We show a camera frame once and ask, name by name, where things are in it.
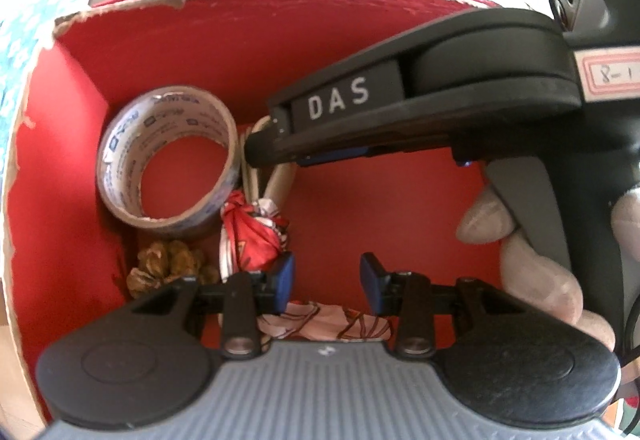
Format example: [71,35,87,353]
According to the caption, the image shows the brown pine cone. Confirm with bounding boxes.
[126,240,220,299]

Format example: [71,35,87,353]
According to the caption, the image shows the printed packing tape roll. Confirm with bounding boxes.
[96,85,240,238]

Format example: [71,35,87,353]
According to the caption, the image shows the right hand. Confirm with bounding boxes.
[456,186,616,350]

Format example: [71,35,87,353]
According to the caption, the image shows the large red cardboard box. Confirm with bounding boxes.
[1,0,499,436]

